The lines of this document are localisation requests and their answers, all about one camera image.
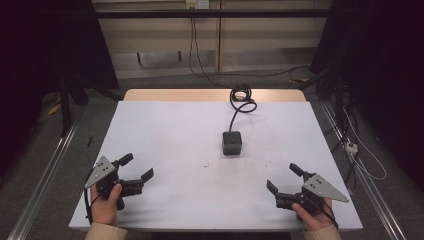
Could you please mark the aluminium floor rail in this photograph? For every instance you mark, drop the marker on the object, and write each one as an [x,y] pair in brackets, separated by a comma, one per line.
[376,200]
[40,190]

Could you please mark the black horizontal bar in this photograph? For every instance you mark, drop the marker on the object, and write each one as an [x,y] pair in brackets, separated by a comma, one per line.
[213,13]

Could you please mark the small black floor object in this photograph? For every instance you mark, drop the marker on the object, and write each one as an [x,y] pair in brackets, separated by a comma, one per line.
[89,141]

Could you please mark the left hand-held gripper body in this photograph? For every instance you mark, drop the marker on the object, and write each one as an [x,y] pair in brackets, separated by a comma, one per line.
[101,170]

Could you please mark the person's left hand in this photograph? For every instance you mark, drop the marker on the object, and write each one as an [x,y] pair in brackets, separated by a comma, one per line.
[104,211]

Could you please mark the black power adapter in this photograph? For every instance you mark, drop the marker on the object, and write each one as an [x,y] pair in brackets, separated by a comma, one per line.
[232,143]

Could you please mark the black metal stand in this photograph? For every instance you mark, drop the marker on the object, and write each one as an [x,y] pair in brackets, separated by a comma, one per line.
[66,96]

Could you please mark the white wall socket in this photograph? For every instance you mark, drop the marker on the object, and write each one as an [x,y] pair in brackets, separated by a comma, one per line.
[197,3]

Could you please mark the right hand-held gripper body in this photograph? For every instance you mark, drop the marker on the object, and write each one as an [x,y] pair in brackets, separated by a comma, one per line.
[321,188]

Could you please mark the black curtain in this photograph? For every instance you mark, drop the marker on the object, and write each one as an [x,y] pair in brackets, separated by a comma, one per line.
[383,66]
[43,46]

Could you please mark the yellow floor tape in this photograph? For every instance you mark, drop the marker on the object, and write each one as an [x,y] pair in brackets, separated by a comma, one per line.
[54,109]

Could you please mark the white power strip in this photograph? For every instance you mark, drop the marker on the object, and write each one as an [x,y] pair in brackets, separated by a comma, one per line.
[351,147]

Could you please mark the white table cover sheet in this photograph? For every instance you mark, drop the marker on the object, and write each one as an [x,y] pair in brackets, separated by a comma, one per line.
[186,186]

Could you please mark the person's right hand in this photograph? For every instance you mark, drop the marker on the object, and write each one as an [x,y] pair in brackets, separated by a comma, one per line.
[318,221]

